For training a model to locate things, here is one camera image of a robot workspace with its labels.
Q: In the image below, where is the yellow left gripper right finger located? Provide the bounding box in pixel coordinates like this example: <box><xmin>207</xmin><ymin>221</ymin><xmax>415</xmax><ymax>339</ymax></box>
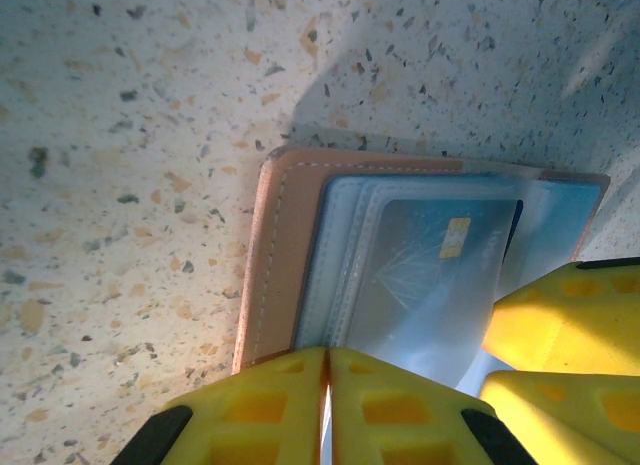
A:
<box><xmin>332</xmin><ymin>348</ymin><xmax>539</xmax><ymax>465</ymax></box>

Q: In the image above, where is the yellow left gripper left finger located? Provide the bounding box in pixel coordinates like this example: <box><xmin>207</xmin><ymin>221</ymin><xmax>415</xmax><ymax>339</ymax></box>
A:
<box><xmin>112</xmin><ymin>348</ymin><xmax>327</xmax><ymax>465</ymax></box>

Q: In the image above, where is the tan leather card holder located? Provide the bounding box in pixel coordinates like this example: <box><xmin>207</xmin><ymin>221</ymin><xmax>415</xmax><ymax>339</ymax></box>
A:
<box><xmin>232</xmin><ymin>147</ymin><xmax>612</xmax><ymax>386</ymax></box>

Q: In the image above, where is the blue credit card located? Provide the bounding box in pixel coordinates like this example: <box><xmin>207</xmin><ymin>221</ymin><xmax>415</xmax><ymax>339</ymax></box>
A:
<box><xmin>349</xmin><ymin>198</ymin><xmax>525</xmax><ymax>351</ymax></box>

